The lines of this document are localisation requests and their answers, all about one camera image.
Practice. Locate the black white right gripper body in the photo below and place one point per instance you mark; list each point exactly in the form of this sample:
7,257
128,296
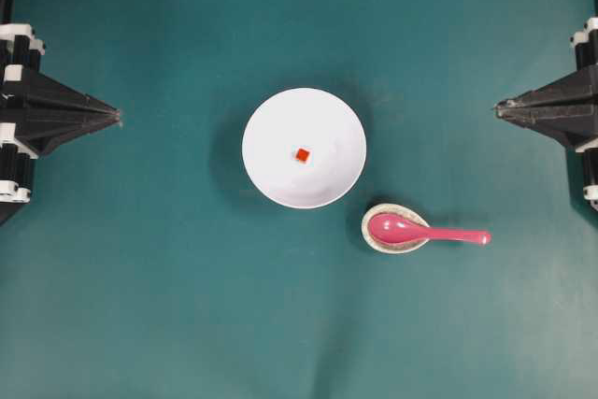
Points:
584,43

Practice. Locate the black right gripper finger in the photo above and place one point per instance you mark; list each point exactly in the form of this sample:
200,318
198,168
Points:
570,130
576,88

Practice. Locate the small red block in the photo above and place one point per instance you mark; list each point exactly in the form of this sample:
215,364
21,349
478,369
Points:
302,155

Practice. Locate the white round bowl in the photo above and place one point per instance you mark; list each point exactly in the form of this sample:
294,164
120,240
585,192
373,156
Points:
314,120

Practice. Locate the pink plastic spoon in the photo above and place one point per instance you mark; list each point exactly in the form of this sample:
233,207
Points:
393,229

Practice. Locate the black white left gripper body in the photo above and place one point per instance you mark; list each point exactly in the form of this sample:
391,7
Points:
20,50

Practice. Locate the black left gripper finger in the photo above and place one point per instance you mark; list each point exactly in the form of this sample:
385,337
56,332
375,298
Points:
44,135
38,90

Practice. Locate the speckled ceramic spoon rest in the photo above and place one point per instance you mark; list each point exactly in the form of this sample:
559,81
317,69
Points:
392,249

